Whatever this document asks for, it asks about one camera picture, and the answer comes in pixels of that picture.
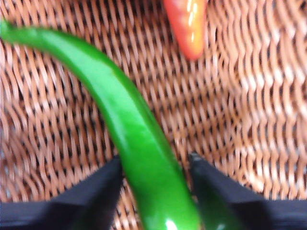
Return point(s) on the green pepper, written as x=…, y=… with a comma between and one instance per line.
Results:
x=134, y=124

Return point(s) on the brown wicker basket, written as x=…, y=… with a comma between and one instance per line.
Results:
x=239, y=107

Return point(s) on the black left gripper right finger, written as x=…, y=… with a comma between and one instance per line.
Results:
x=235, y=203

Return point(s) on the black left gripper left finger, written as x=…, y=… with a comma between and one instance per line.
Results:
x=79, y=198

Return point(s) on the orange carrot with green leaves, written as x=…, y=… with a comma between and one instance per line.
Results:
x=189, y=26

